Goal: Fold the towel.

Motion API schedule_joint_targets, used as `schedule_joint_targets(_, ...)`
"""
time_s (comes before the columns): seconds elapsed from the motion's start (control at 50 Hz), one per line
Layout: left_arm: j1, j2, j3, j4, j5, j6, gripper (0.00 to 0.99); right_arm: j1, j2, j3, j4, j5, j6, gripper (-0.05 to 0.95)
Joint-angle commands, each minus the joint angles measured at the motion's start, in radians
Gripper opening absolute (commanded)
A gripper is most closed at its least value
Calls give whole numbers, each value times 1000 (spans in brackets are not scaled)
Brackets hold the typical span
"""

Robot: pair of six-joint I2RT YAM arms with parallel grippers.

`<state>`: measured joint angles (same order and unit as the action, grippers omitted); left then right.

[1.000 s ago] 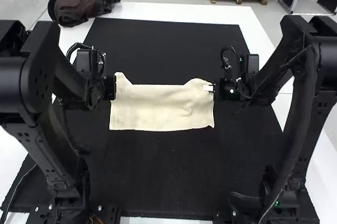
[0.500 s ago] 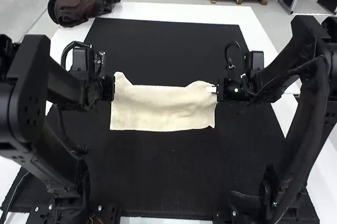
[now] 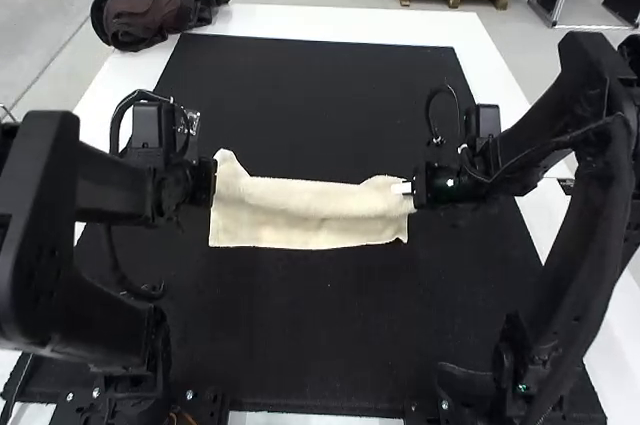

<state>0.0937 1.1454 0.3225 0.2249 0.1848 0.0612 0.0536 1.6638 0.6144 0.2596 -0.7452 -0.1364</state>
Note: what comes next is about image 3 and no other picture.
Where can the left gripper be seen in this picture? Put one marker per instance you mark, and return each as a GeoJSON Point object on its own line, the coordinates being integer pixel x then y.
{"type": "Point", "coordinates": [204, 182]}

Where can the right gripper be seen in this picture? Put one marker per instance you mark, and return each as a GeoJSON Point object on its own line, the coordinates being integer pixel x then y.
{"type": "Point", "coordinates": [440, 185]}

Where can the pale towel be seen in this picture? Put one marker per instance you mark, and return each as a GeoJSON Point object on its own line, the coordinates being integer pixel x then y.
{"type": "Point", "coordinates": [310, 210]}

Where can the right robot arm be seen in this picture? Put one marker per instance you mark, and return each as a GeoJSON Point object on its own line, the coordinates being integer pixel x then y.
{"type": "Point", "coordinates": [590, 155]}

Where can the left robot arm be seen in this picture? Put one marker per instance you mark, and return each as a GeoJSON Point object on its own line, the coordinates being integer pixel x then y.
{"type": "Point", "coordinates": [55, 205]}

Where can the black mat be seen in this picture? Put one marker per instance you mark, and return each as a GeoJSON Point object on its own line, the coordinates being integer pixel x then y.
{"type": "Point", "coordinates": [320, 110]}

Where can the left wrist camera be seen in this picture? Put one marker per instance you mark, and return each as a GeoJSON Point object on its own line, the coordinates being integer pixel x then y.
{"type": "Point", "coordinates": [150, 130]}

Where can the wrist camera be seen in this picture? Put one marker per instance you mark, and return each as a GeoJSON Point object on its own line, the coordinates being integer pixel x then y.
{"type": "Point", "coordinates": [150, 130]}
{"type": "Point", "coordinates": [486, 120]}

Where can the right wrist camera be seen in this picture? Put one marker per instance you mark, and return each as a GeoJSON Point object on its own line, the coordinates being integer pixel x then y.
{"type": "Point", "coordinates": [486, 120]}

